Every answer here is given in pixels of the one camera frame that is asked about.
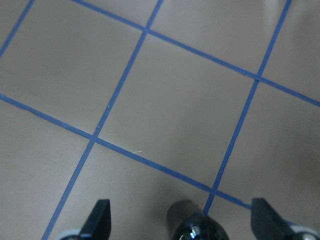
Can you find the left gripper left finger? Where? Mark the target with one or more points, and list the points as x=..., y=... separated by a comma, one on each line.
x=98, y=224

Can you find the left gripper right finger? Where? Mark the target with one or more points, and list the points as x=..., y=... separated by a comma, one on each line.
x=266, y=223

